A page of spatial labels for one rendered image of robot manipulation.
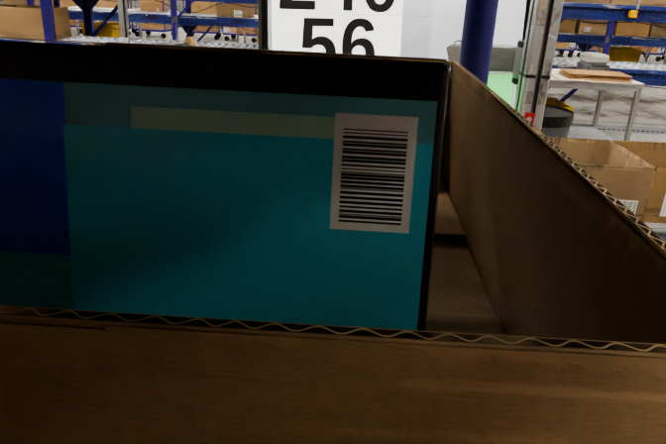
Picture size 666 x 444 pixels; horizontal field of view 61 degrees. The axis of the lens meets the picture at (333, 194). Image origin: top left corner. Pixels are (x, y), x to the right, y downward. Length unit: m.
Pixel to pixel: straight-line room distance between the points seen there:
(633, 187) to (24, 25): 5.91
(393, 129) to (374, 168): 0.01
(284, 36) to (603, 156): 1.37
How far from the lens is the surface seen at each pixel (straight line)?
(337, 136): 0.15
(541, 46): 0.97
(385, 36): 0.97
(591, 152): 2.03
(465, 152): 0.40
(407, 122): 0.15
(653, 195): 1.83
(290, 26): 0.92
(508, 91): 1.10
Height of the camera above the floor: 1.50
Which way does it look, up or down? 21 degrees down
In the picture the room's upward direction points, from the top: 3 degrees clockwise
